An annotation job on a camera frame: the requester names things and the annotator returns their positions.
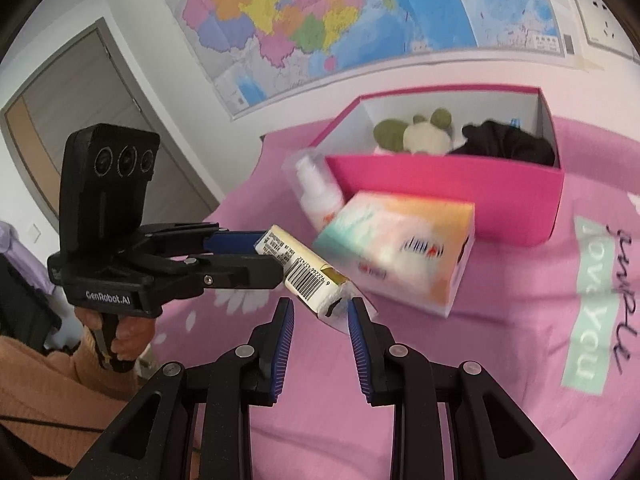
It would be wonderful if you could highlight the purple cloth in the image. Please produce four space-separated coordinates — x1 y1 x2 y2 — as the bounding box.
0 220 56 296

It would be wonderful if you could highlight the white wall socket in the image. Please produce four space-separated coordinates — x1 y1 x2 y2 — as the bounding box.
570 0 636 58

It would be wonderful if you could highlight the cream tube with barcode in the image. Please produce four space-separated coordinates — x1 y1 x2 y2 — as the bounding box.
254 225 357 320

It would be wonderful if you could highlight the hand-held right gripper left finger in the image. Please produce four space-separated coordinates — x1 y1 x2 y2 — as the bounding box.
65 296 296 480

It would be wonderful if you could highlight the white spray bottle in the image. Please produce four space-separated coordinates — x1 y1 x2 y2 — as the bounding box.
282 149 347 231

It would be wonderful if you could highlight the colourful wall map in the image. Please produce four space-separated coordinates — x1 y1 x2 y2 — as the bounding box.
162 0 576 121

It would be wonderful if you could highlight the dark cloth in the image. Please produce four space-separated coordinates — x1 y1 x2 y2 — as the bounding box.
0 255 63 351

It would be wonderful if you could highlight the pastel tissue pack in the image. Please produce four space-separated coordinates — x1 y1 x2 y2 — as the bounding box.
312 191 476 318

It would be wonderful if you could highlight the pink cardboard box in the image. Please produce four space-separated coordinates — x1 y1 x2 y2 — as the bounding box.
307 86 566 248

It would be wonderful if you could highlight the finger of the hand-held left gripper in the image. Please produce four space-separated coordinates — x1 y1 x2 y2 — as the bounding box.
149 253 287 307
134 221 271 259

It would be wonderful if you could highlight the black cloth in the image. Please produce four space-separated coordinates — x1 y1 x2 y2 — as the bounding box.
447 120 556 167

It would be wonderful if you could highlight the green and white plush toy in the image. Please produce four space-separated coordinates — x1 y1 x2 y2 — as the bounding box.
372 107 453 157

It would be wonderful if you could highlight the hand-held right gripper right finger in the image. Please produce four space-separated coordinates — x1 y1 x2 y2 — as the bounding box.
346 296 573 480

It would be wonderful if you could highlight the person's left hand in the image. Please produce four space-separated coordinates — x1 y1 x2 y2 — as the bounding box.
75 305 158 376

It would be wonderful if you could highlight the grey-brown door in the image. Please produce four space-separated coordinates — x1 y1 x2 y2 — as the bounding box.
0 17 226 241

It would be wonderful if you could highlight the person's left forearm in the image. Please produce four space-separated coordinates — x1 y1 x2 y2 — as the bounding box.
0 335 151 480

